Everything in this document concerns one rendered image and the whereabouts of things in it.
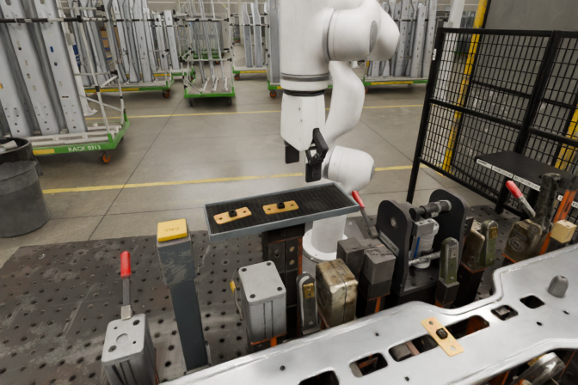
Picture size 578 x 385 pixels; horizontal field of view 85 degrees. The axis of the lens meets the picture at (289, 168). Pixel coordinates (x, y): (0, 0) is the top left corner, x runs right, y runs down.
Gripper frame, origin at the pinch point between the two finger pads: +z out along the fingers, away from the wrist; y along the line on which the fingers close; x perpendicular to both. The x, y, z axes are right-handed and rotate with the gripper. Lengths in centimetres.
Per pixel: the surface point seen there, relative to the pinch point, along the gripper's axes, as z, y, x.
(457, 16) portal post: -28, -430, 557
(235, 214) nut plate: 14.9, -11.0, -11.7
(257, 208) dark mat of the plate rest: 15.8, -12.6, -5.6
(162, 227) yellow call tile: 15.7, -14.2, -27.8
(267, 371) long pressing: 31.4, 16.7, -14.8
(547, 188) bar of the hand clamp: 13, 14, 66
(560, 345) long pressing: 32, 36, 40
